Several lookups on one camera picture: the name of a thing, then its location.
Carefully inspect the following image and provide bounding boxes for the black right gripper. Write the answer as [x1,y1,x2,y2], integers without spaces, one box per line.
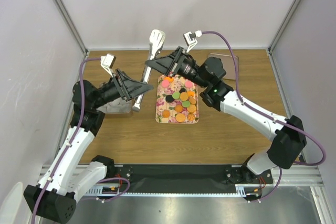
[145,47,209,89]

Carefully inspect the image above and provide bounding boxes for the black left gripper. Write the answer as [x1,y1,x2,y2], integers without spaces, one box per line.
[92,69,153,109]

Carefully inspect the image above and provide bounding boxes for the orange round cookie top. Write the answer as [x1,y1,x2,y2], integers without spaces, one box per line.
[164,77,174,83]

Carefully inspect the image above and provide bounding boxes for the metal serving tongs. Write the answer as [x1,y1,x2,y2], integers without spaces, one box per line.
[132,29,166,112]

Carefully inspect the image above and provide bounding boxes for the green cookie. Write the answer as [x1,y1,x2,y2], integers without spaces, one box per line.
[182,101,191,108]
[172,92,181,100]

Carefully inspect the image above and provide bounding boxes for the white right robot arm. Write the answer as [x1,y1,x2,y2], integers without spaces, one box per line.
[145,47,307,183]

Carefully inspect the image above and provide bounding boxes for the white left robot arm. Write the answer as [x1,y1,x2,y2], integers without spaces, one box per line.
[24,69,153,223]

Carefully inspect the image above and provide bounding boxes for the brown cookie tin box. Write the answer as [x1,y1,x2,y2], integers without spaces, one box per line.
[98,98,132,114]

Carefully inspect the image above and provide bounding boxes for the pink cookie left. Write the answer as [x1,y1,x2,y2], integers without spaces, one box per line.
[161,80,170,88]

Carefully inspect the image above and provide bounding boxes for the pink cookie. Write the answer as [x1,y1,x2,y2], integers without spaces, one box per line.
[184,81,193,89]
[161,80,170,88]

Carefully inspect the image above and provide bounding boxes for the pink cookie right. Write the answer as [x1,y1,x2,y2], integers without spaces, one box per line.
[184,81,193,89]

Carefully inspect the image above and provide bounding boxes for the orange fish shaped cookie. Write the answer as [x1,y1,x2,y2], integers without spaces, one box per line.
[186,90,195,97]

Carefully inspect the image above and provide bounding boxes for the floral serving tray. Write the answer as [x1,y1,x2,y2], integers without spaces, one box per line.
[155,75,199,124]

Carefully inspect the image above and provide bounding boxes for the orange swirl cookie left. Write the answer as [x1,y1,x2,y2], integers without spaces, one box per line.
[162,110,170,118]

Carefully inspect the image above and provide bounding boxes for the orange swirl cookie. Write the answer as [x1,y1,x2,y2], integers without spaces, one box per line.
[162,110,170,118]
[174,104,183,113]

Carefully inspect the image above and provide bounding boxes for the plain brown round cookie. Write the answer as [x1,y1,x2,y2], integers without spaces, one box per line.
[188,97,196,104]

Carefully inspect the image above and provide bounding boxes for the orange swirl cookie centre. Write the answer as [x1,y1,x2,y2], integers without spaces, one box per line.
[174,104,183,113]

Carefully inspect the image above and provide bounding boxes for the dotted biscuit right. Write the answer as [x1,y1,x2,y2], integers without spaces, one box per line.
[187,104,197,113]

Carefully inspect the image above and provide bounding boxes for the dotted biscuit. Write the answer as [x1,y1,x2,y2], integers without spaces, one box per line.
[175,113,185,123]
[187,104,197,113]

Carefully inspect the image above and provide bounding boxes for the brown tin lid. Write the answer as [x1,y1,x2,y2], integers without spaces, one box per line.
[207,53,236,80]

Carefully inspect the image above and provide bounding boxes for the dotted biscuit bottom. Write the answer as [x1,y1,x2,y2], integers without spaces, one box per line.
[175,113,185,123]

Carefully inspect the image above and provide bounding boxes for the orange flower cookie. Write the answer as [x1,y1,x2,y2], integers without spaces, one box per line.
[186,113,196,122]

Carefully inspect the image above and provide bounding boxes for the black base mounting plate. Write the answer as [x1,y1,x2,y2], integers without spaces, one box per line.
[85,163,274,194]

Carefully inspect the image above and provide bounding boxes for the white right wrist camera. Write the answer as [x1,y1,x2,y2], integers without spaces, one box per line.
[183,30,202,53]

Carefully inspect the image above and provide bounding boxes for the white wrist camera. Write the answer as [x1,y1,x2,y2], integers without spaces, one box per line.
[183,30,202,53]
[100,54,116,77]

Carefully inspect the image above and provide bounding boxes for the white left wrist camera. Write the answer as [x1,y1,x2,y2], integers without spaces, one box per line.
[100,54,116,77]

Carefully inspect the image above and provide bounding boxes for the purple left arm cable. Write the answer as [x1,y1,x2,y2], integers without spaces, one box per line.
[31,57,131,216]

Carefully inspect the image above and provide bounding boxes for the aluminium cable duct rail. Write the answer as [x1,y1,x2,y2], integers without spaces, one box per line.
[39,165,323,198]

